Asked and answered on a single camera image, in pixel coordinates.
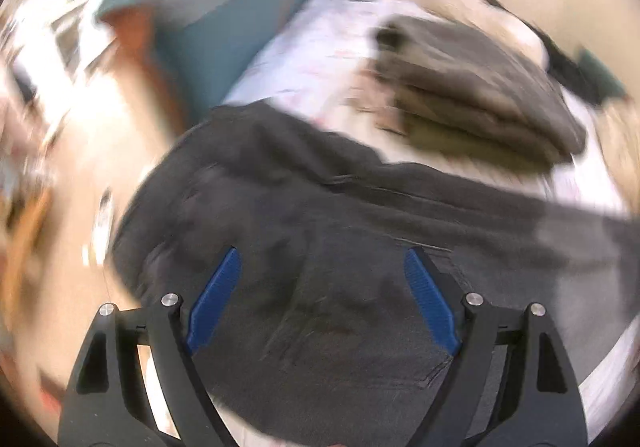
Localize floral white bed sheet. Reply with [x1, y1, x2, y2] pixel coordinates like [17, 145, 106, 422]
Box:
[220, 0, 636, 433]

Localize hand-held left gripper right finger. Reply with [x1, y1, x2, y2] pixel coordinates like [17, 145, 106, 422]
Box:
[404, 247, 588, 447]

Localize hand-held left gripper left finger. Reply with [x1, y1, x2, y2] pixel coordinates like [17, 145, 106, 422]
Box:
[57, 247, 243, 447]

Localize cream pillow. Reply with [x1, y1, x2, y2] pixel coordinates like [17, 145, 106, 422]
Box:
[440, 0, 548, 70]

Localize stack of folded pants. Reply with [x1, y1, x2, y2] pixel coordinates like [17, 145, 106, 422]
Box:
[372, 17, 588, 175]

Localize dark grey pants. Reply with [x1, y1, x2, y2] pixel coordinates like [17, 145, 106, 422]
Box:
[111, 104, 640, 433]

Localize dark crumpled clothes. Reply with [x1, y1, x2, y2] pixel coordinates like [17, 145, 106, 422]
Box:
[475, 0, 628, 105]

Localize teal bed frame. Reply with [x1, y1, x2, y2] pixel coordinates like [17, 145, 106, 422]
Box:
[95, 0, 321, 122]

